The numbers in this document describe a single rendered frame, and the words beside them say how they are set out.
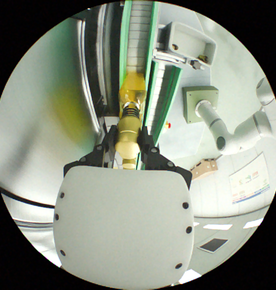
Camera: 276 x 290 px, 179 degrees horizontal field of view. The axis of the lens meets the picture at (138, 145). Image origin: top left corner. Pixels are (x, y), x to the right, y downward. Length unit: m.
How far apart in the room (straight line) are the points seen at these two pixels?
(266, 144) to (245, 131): 3.27
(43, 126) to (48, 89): 0.06
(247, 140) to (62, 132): 0.49
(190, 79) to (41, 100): 0.59
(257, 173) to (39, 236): 3.80
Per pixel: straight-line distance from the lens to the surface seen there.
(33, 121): 0.15
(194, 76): 0.58
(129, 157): 0.18
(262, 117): 0.36
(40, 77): 0.17
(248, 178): 3.80
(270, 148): 3.61
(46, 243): 0.22
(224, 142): 0.41
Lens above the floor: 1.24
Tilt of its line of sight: 34 degrees down
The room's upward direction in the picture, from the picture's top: 179 degrees counter-clockwise
